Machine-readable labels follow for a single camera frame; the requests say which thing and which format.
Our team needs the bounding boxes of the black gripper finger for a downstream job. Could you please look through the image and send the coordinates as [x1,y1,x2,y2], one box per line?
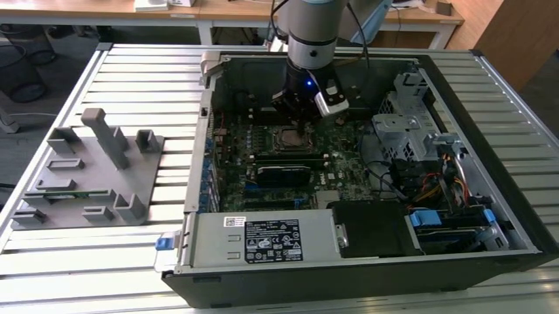
[270,94,312,136]
[304,107,324,127]

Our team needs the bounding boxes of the silver CPU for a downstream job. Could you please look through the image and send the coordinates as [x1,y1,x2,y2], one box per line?
[282,130,307,147]

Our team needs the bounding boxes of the metal socket cover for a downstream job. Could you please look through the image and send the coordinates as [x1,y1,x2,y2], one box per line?
[274,127,316,152]

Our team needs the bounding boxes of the black CPU socket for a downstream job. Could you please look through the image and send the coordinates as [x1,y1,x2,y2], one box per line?
[272,126,318,153]

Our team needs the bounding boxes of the green motherboard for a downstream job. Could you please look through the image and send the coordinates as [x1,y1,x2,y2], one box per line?
[202,111,390,213]

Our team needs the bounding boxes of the silver metal drive cage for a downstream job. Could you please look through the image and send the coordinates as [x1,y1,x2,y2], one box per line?
[371,73,442,161]

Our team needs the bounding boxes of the black graphics card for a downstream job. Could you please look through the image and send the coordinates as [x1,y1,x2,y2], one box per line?
[255,164,314,188]

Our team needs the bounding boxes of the silver chipset heatsink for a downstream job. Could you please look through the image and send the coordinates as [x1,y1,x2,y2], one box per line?
[315,190,342,207]

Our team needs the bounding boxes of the black expansion slot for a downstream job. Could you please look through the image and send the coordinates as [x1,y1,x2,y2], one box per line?
[243,199,298,210]

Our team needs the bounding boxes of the black plastic fan shroud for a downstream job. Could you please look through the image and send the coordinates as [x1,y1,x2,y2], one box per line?
[330,200,424,260]

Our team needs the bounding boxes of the blue disk carrier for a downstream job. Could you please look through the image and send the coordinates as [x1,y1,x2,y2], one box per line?
[408,209,442,228]

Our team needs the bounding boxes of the silver power supply unit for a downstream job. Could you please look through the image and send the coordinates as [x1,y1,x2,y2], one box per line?
[174,209,340,273]

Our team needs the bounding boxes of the grey plastic parts rack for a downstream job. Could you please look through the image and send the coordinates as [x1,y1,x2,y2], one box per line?
[9,108,167,229]

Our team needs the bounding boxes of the black open PC case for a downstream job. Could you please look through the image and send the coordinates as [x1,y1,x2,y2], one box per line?
[160,50,559,310]

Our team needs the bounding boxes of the wooden cabinet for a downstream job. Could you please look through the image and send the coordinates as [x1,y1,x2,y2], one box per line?
[444,0,559,92]

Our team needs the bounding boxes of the green RAM stick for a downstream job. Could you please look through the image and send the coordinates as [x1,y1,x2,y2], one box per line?
[43,191,108,201]

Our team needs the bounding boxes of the black mesh waste basket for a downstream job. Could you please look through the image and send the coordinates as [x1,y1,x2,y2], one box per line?
[0,42,50,104]
[25,27,59,66]

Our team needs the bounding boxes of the grey metal stand foot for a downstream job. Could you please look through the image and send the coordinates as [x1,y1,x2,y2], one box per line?
[0,106,21,134]

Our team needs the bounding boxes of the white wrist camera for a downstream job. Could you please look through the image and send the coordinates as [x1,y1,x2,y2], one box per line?
[312,77,351,118]

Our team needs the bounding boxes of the grey case latch handle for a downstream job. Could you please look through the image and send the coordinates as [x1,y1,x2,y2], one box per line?
[200,51,227,86]

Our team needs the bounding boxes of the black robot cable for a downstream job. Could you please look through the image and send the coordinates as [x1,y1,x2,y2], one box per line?
[270,0,290,40]
[346,0,371,69]

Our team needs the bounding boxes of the wooden desk white frame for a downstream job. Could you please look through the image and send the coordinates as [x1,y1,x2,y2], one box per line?
[196,0,467,50]
[0,0,215,45]

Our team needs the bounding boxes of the yellow red power wires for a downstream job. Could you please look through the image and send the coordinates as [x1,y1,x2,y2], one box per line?
[408,171,472,207]

